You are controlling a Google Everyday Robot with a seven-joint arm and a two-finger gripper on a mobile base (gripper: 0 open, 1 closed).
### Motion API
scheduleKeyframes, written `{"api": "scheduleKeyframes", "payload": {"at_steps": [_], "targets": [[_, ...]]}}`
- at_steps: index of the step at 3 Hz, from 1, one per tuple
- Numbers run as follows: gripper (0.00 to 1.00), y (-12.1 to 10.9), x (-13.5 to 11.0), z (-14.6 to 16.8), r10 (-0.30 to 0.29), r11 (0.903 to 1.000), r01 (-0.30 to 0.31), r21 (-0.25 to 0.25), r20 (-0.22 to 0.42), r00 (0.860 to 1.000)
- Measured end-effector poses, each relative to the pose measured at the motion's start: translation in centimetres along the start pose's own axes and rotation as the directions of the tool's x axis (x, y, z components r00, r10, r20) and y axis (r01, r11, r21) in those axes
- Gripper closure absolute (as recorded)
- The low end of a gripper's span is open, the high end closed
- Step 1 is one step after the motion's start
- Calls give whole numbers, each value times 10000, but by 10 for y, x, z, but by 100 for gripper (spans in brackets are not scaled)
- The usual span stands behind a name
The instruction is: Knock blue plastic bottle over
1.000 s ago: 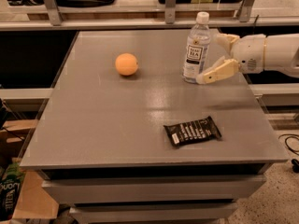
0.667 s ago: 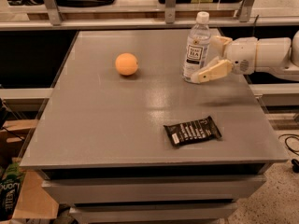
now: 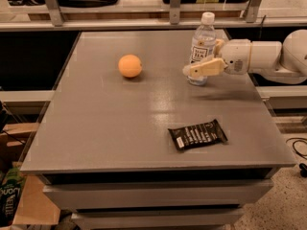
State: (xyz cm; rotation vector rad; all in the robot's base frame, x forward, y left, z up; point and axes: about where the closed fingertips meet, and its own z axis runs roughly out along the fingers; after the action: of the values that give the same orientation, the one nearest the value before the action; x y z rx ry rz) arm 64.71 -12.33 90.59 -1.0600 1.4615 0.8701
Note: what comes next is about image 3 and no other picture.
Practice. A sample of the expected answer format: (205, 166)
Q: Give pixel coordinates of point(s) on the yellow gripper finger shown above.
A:
(199, 69)
(219, 43)

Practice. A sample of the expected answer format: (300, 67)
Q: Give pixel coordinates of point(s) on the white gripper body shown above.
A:
(236, 56)

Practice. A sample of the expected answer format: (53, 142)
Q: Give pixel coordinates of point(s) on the clear blue plastic bottle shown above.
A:
(204, 38)

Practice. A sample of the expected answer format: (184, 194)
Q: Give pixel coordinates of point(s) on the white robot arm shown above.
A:
(283, 62)

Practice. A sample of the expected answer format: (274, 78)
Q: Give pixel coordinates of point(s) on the black snack bar wrapper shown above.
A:
(198, 136)

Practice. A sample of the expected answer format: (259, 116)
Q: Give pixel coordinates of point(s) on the orange fruit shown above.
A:
(130, 66)

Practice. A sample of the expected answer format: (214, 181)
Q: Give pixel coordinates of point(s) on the grey drawer cabinet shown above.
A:
(104, 152)

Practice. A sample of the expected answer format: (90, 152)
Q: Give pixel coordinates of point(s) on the metal shelf rack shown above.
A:
(151, 14)

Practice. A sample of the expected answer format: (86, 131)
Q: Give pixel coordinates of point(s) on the brown cardboard box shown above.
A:
(34, 211)

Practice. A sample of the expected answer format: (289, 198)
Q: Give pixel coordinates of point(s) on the green printed bag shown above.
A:
(10, 193)

